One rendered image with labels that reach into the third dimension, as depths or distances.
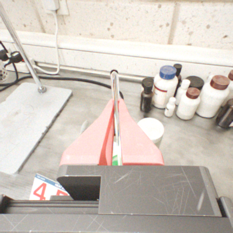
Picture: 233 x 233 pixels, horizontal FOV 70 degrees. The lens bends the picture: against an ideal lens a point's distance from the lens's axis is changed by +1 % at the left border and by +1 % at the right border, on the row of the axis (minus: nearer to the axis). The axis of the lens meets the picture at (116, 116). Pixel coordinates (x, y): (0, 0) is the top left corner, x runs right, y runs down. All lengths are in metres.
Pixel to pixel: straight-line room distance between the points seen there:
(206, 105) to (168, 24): 0.25
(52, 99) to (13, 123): 0.13
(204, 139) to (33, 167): 0.43
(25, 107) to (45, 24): 0.31
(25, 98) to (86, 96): 0.20
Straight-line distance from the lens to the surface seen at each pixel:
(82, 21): 0.63
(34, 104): 0.58
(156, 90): 0.47
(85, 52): 0.62
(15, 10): 0.77
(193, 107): 0.46
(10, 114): 0.59
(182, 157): 0.43
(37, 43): 0.71
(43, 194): 0.40
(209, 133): 0.49
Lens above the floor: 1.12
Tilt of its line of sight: 50 degrees down
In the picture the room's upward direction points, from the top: 4 degrees counter-clockwise
